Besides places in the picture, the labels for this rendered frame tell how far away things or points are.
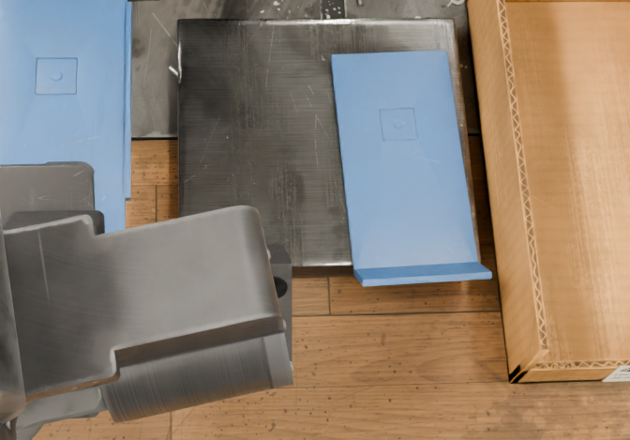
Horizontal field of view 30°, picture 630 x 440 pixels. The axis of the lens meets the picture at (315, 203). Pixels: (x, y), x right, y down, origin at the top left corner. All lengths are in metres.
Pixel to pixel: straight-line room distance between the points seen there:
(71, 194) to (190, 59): 0.26
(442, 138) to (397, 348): 0.13
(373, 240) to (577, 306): 0.12
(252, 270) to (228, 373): 0.04
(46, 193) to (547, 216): 0.34
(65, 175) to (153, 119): 0.25
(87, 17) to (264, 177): 0.14
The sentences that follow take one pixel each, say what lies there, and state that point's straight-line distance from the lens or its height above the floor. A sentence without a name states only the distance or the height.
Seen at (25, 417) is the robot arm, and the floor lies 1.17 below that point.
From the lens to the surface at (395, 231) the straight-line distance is 0.66.
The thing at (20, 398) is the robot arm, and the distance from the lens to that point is 0.31.
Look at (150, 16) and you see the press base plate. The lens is 0.75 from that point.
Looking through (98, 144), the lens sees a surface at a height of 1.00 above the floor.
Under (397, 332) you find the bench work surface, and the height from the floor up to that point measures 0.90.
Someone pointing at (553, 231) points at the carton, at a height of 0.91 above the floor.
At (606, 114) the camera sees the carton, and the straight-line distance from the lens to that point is 0.75.
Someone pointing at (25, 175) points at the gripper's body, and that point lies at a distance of 0.47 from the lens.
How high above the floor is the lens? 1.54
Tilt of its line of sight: 67 degrees down
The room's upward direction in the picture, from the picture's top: 12 degrees clockwise
